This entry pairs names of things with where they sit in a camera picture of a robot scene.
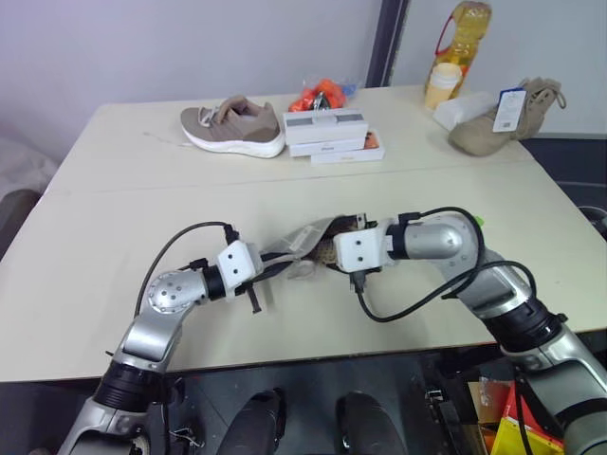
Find white blue hang tag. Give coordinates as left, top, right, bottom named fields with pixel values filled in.
left=491, top=87, right=525, bottom=134

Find brown cardboard box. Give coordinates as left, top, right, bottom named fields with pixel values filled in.
left=467, top=377, right=516, bottom=426

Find yellow box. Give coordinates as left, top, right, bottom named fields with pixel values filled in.
left=490, top=411, right=565, bottom=455

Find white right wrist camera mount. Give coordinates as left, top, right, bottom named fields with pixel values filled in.
left=333, top=226, right=387, bottom=274

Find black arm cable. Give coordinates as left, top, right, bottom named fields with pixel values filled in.
left=134, top=221, right=242, bottom=318
left=349, top=205, right=540, bottom=324

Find beige suede boot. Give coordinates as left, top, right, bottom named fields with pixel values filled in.
left=448, top=77, right=568, bottom=157

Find black strap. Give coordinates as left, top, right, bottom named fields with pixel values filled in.
left=245, top=279, right=264, bottom=317

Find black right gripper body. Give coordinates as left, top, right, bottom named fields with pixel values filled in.
left=334, top=212, right=383, bottom=277

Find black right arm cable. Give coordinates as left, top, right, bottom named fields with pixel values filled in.
left=349, top=205, right=540, bottom=324

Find yellow oil bottle red handle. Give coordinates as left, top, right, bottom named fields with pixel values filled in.
left=429, top=0, right=493, bottom=91

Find translucent grid pouch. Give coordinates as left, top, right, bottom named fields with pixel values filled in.
left=262, top=213, right=361, bottom=281

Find cream plastic cup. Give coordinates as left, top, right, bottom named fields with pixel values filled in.
left=424, top=63, right=463, bottom=111

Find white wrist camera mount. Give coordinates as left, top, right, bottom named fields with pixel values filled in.
left=216, top=241, right=265, bottom=301
left=333, top=226, right=387, bottom=274

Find dark rounded shape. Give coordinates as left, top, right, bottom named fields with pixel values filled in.
left=218, top=387, right=287, bottom=455
left=335, top=391, right=404, bottom=455

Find orange items in plastic bag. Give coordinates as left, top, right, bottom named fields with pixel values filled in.
left=287, top=78, right=358, bottom=114

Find white box with grey band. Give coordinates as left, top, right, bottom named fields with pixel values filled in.
left=283, top=107, right=370, bottom=145

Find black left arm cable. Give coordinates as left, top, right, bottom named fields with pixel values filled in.
left=134, top=221, right=242, bottom=318

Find white tissue pack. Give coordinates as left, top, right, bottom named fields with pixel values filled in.
left=432, top=91, right=499, bottom=131

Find dark door frame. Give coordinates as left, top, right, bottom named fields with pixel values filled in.
left=363, top=0, right=412, bottom=89

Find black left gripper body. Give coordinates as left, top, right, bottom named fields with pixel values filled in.
left=247, top=255, right=272, bottom=291

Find white phone box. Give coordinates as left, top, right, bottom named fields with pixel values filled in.
left=288, top=128, right=385, bottom=159
left=310, top=150, right=386, bottom=165

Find brown sneaker with white sole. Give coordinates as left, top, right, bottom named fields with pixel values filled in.
left=179, top=94, right=286, bottom=159

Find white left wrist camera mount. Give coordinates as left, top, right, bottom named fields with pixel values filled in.
left=216, top=241, right=265, bottom=301

